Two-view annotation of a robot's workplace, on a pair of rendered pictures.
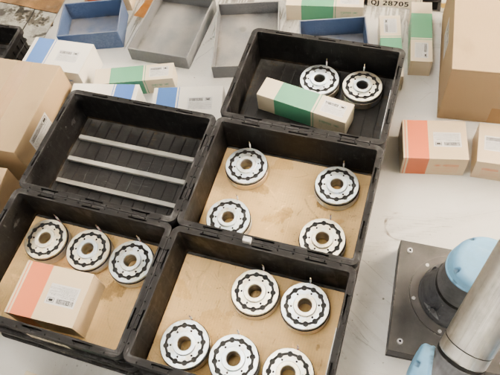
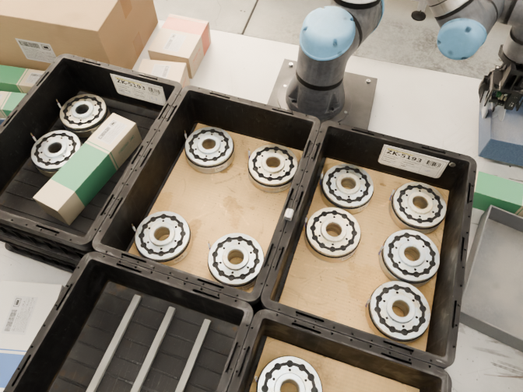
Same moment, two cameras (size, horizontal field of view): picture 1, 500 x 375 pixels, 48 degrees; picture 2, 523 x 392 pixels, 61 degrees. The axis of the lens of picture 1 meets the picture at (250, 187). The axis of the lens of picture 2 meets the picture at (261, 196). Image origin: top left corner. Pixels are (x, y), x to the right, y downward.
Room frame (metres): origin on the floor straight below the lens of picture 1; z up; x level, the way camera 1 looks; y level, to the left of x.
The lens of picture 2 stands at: (0.60, 0.39, 1.61)
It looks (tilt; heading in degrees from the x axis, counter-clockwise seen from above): 59 degrees down; 263
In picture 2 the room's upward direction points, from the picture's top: straight up
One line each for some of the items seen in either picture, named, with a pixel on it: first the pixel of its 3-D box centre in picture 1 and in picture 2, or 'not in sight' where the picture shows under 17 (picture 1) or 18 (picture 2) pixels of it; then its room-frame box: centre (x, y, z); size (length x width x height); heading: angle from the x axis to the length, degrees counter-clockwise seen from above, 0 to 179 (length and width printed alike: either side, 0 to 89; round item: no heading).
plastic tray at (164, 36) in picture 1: (173, 27); not in sight; (1.39, 0.14, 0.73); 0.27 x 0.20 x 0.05; 153
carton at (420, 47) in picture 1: (420, 38); (16, 82); (1.14, -0.58, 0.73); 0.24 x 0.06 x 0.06; 162
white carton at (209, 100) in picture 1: (189, 113); (24, 341); (1.02, 0.13, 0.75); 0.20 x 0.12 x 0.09; 78
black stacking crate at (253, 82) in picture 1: (314, 97); (83, 155); (0.89, -0.20, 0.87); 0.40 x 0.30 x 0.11; 63
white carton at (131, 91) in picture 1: (106, 109); not in sight; (1.09, 0.37, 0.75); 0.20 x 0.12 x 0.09; 74
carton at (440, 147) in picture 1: (431, 147); (159, 92); (0.76, -0.49, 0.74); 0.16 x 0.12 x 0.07; 74
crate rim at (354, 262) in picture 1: (282, 187); (215, 180); (0.62, -0.07, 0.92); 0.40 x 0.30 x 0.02; 63
